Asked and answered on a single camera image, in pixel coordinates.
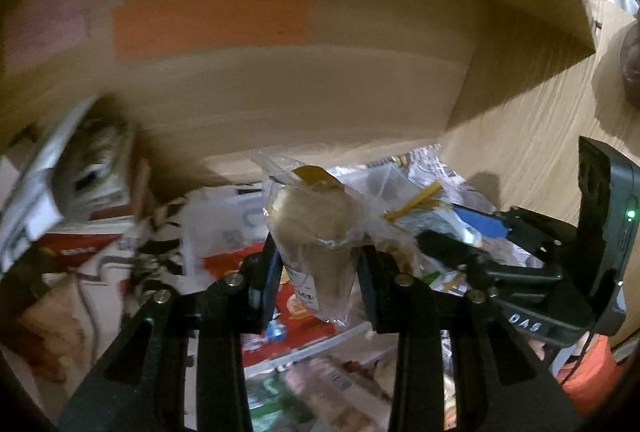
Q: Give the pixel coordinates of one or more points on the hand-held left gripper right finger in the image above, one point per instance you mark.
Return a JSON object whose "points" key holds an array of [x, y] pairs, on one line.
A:
{"points": [[369, 292]]}

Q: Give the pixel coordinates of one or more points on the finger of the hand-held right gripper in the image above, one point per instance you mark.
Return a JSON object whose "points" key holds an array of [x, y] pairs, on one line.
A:
{"points": [[482, 223], [450, 253]]}

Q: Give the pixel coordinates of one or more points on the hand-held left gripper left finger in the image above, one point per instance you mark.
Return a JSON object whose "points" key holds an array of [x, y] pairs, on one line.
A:
{"points": [[269, 284]]}

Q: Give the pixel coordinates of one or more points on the clear bag of bread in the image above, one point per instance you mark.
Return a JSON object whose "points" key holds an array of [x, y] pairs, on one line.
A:
{"points": [[312, 227]]}

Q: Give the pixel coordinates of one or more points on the person's right forearm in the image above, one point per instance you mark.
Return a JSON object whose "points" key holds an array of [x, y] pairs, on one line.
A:
{"points": [[595, 374]]}

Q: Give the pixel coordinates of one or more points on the red snack packet orange print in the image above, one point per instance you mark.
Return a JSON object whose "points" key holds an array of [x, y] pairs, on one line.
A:
{"points": [[292, 312]]}

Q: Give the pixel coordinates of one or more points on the pile of clear snack packets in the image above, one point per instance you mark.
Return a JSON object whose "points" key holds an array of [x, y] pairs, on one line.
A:
{"points": [[415, 192]]}

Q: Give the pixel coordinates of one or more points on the white snack packet red print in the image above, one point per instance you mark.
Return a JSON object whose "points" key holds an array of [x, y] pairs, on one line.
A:
{"points": [[225, 227]]}

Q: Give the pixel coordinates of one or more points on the pale pink snack packet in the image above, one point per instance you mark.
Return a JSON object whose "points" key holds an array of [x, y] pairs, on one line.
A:
{"points": [[332, 387]]}

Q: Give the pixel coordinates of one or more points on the green snack packet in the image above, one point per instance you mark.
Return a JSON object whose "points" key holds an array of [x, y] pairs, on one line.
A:
{"points": [[272, 404]]}

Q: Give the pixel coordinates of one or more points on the red and white snack packet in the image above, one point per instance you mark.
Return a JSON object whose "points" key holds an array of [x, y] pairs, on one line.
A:
{"points": [[65, 257]]}

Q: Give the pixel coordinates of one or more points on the large cardboard box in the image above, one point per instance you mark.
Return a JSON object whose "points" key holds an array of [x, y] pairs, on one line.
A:
{"points": [[300, 77]]}

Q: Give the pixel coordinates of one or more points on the silver snack packet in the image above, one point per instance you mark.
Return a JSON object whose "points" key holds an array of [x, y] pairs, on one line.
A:
{"points": [[75, 167]]}

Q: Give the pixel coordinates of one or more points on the orange paper label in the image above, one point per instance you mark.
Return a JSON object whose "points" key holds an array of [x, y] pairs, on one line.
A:
{"points": [[210, 22]]}

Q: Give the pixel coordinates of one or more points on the pink paper label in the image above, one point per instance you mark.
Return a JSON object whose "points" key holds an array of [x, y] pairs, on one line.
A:
{"points": [[42, 27]]}

